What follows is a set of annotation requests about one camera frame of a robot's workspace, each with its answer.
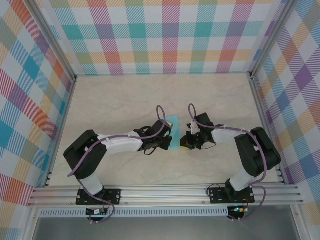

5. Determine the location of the teal paper sheet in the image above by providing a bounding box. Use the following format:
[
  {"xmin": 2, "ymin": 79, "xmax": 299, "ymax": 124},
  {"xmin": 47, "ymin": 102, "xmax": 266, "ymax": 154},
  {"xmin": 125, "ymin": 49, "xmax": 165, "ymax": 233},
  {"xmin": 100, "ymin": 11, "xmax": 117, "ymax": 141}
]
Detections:
[{"xmin": 167, "ymin": 114, "xmax": 181, "ymax": 151}]

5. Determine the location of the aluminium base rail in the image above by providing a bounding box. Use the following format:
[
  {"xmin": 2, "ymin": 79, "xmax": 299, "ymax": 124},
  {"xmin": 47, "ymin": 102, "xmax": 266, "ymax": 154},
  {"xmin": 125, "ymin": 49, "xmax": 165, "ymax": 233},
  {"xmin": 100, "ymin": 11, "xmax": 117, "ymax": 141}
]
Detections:
[{"xmin": 27, "ymin": 183, "xmax": 305, "ymax": 207}]

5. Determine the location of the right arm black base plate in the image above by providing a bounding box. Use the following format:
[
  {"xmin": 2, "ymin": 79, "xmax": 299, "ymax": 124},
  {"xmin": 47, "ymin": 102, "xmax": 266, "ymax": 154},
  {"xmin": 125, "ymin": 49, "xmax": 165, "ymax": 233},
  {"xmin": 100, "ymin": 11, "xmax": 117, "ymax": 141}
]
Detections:
[{"xmin": 208, "ymin": 187, "xmax": 255, "ymax": 205}]

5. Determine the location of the slotted grey cable duct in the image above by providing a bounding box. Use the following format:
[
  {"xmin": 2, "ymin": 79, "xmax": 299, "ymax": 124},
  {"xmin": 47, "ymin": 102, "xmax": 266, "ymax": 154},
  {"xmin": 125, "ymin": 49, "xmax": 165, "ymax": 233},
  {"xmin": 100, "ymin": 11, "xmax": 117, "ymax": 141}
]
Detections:
[{"xmin": 37, "ymin": 206, "xmax": 232, "ymax": 218}]

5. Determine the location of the aluminium side rail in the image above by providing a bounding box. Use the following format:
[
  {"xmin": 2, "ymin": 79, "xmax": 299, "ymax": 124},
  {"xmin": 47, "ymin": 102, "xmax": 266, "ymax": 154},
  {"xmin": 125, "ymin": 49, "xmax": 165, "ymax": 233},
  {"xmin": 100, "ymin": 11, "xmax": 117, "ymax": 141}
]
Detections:
[
  {"xmin": 43, "ymin": 76, "xmax": 78, "ymax": 188},
  {"xmin": 248, "ymin": 72, "xmax": 287, "ymax": 186}
]

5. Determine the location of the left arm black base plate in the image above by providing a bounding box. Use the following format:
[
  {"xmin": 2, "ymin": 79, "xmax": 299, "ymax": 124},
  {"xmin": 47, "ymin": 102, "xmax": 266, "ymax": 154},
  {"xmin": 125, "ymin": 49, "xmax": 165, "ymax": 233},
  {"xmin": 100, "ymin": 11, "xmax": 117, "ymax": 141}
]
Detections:
[{"xmin": 76, "ymin": 187, "xmax": 122, "ymax": 206}]

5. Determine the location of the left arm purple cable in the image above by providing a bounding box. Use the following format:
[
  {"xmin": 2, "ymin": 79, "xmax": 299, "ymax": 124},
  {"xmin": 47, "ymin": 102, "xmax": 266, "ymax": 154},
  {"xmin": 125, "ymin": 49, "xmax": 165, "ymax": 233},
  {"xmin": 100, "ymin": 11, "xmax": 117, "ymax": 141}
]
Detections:
[{"xmin": 67, "ymin": 104, "xmax": 173, "ymax": 224}]

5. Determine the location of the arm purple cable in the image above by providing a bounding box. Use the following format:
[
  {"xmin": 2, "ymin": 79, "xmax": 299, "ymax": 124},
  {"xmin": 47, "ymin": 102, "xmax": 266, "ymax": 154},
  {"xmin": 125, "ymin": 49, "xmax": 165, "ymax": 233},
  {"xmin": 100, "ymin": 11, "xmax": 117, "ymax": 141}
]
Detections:
[
  {"xmin": 187, "ymin": 103, "xmax": 266, "ymax": 222},
  {"xmin": 67, "ymin": 104, "xmax": 173, "ymax": 224}
]

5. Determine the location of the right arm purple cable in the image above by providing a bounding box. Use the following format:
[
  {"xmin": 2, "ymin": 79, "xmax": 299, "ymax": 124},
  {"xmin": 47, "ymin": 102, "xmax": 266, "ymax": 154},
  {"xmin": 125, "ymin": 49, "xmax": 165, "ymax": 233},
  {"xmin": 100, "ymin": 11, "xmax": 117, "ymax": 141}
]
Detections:
[{"xmin": 187, "ymin": 103, "xmax": 266, "ymax": 222}]

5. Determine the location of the aluminium frame post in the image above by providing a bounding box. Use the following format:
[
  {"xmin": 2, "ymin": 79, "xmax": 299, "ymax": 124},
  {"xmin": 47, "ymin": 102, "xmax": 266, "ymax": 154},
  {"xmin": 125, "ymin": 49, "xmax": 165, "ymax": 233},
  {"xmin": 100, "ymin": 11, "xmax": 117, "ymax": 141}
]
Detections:
[
  {"xmin": 248, "ymin": 0, "xmax": 301, "ymax": 78},
  {"xmin": 24, "ymin": 0, "xmax": 78, "ymax": 82}
]

